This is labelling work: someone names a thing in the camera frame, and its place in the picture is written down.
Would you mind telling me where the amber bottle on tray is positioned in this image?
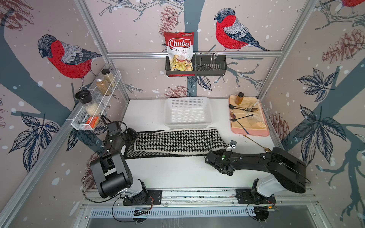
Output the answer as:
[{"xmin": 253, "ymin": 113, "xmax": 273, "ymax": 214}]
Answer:
[{"xmin": 234, "ymin": 92, "xmax": 244, "ymax": 105}]

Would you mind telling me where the black wire wall rack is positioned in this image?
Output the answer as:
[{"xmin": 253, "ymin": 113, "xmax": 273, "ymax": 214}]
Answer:
[{"xmin": 165, "ymin": 54, "xmax": 227, "ymax": 77}]

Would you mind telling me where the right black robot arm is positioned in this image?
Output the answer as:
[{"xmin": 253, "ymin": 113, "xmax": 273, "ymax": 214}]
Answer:
[{"xmin": 205, "ymin": 147, "xmax": 307, "ymax": 204}]

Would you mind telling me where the gold spoon on table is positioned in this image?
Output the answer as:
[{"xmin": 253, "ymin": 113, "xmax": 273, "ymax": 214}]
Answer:
[{"xmin": 243, "ymin": 135, "xmax": 272, "ymax": 153}]

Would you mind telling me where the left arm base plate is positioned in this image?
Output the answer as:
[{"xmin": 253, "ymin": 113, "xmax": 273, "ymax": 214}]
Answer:
[{"xmin": 123, "ymin": 189, "xmax": 163, "ymax": 206}]

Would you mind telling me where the brown spice jar middle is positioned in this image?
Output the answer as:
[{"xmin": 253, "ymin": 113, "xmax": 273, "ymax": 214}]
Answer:
[{"xmin": 96, "ymin": 79, "xmax": 112, "ymax": 96}]

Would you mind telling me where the black spoon on tray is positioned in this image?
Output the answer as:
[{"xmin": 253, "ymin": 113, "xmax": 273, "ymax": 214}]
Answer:
[{"xmin": 229, "ymin": 104, "xmax": 246, "ymax": 111}]

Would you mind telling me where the tan spice jar rear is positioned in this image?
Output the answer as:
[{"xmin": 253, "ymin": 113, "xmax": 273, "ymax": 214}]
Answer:
[{"xmin": 101, "ymin": 68, "xmax": 116, "ymax": 87}]

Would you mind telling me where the black lid spice jar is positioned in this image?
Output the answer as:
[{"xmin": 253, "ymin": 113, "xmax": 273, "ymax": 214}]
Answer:
[{"xmin": 75, "ymin": 90, "xmax": 101, "ymax": 116}]

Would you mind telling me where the red cassava chips bag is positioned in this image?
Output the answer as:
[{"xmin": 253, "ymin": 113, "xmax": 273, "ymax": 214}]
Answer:
[{"xmin": 163, "ymin": 32, "xmax": 194, "ymax": 77}]

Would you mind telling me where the beige cutting board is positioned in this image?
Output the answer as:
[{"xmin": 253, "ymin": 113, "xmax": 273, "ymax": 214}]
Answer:
[{"xmin": 229, "ymin": 95, "xmax": 267, "ymax": 130}]

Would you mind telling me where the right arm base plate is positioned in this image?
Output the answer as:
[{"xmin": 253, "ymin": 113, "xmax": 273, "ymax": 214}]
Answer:
[{"xmin": 235, "ymin": 188, "xmax": 276, "ymax": 205}]

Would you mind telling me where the black white houndstooth scarf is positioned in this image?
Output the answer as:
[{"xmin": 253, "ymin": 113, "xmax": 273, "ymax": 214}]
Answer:
[{"xmin": 123, "ymin": 128, "xmax": 230, "ymax": 159}]

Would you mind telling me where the iridescent spoon on tray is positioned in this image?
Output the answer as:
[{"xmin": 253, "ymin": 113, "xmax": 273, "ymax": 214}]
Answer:
[{"xmin": 245, "ymin": 106, "xmax": 259, "ymax": 113}]

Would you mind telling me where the clear acrylic wall shelf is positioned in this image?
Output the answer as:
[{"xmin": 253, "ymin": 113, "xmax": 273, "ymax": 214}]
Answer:
[{"xmin": 71, "ymin": 69, "xmax": 121, "ymax": 131}]

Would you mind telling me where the pink plastic tray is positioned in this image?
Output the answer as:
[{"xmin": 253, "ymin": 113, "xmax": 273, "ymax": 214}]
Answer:
[{"xmin": 229, "ymin": 95, "xmax": 269, "ymax": 137}]

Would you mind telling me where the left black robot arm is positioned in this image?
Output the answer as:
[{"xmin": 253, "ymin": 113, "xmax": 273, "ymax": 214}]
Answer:
[{"xmin": 91, "ymin": 121, "xmax": 149, "ymax": 205}]

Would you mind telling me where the white perforated plastic basket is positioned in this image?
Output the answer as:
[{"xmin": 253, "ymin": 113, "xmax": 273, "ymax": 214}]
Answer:
[{"xmin": 163, "ymin": 97, "xmax": 213, "ymax": 129}]

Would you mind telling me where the copper spoon on tray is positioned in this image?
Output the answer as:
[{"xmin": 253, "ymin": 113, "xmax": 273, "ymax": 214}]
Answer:
[{"xmin": 230, "ymin": 112, "xmax": 253, "ymax": 135}]

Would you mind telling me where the small orange box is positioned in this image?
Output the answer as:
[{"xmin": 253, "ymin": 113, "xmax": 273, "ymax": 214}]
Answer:
[{"xmin": 86, "ymin": 116, "xmax": 100, "ymax": 130}]

